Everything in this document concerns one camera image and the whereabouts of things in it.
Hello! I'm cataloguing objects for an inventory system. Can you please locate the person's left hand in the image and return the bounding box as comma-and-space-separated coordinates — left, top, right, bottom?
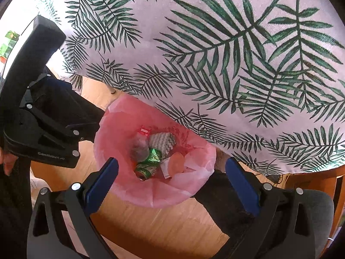
0, 146, 18, 176

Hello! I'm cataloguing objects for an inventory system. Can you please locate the pink trash bag bin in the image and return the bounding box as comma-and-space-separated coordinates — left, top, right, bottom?
94, 94, 217, 208

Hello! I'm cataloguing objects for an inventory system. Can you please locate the grey crumpled wrapper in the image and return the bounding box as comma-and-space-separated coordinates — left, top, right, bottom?
130, 136, 150, 161

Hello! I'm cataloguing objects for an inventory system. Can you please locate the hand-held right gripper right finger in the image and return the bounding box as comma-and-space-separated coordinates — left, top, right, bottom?
213, 157, 316, 259

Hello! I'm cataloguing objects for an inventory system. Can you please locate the green drink can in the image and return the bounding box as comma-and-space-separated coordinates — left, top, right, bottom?
134, 162, 159, 181

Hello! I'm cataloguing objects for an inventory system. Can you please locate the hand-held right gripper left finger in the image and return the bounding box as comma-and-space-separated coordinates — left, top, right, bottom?
27, 157, 119, 259

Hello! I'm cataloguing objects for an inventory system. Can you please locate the grey zigzag paper cup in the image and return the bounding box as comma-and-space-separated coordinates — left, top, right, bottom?
148, 132, 176, 158

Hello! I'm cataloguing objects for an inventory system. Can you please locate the leaf print tablecloth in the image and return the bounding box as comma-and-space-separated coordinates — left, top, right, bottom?
32, 0, 345, 176

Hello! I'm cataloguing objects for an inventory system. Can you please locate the brown wooden chair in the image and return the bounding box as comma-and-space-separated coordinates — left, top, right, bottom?
284, 164, 345, 249

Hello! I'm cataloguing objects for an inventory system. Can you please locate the green foil wrapper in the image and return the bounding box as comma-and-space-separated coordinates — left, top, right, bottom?
144, 148, 163, 165

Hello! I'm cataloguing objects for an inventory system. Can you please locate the white printed medicine box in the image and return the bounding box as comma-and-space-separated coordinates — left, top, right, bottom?
160, 159, 173, 179

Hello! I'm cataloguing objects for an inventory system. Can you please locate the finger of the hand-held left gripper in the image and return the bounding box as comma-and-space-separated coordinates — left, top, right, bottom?
16, 101, 85, 157

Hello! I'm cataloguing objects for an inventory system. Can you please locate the orange round lid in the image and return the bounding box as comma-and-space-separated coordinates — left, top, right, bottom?
168, 152, 186, 174

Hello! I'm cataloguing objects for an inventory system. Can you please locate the green patterned packet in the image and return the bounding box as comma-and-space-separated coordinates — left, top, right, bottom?
0, 31, 19, 62

